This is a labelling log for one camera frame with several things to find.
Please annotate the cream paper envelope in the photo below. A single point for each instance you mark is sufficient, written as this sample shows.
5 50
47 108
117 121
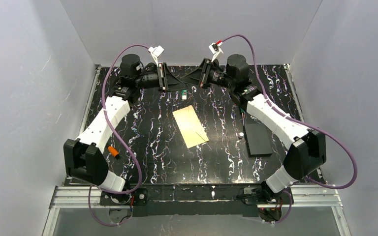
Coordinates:
190 126

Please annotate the black rectangular block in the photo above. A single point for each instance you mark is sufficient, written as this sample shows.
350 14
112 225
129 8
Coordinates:
257 140

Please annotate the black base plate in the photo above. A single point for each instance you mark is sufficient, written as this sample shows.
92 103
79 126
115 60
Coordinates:
199 199

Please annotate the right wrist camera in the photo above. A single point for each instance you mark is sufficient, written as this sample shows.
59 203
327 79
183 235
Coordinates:
216 50

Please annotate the green handled screwdriver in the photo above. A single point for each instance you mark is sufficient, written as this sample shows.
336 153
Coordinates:
242 116

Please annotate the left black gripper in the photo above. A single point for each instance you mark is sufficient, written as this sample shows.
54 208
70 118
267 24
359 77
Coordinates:
164 76

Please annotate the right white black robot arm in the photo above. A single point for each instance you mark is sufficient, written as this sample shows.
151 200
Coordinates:
306 147

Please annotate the green white glue stick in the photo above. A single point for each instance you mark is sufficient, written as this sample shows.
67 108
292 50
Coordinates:
184 95

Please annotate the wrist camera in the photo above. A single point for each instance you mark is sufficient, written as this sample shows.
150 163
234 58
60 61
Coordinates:
216 50
155 53

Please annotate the aluminium frame rail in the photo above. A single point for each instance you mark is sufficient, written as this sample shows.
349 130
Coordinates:
152 133

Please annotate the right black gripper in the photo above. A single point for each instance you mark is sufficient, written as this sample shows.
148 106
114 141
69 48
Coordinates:
204 73

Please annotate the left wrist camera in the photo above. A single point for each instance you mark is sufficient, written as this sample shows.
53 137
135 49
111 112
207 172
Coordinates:
155 53

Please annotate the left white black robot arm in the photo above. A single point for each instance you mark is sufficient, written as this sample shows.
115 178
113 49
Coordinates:
83 156

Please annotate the orange handled screwdriver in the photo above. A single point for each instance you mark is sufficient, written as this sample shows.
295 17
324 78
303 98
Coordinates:
114 152

